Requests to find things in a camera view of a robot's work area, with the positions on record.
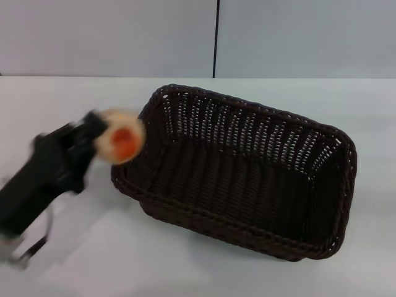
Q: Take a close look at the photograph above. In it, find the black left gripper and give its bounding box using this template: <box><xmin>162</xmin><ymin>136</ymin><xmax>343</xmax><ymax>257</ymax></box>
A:
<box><xmin>0</xmin><ymin>110</ymin><xmax>110</xmax><ymax>239</ymax></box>

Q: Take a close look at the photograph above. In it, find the round bun with orange centre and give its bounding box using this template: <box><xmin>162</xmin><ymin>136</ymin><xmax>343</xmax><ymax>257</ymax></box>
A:
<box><xmin>94</xmin><ymin>108</ymin><xmax>146</xmax><ymax>164</ymax></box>

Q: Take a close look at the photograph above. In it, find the dark brown woven basket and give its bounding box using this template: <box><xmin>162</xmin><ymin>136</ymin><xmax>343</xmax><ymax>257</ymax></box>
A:
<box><xmin>110</xmin><ymin>83</ymin><xmax>359</xmax><ymax>262</ymax></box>

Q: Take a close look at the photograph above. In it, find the black vertical wall strip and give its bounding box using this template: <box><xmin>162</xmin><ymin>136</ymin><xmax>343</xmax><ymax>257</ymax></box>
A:
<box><xmin>212</xmin><ymin>0</ymin><xmax>221</xmax><ymax>78</ymax></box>

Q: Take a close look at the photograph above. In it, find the silver left wrist bracket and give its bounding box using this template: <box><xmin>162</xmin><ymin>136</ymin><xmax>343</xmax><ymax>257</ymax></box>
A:
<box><xmin>0</xmin><ymin>236</ymin><xmax>33</xmax><ymax>270</ymax></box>

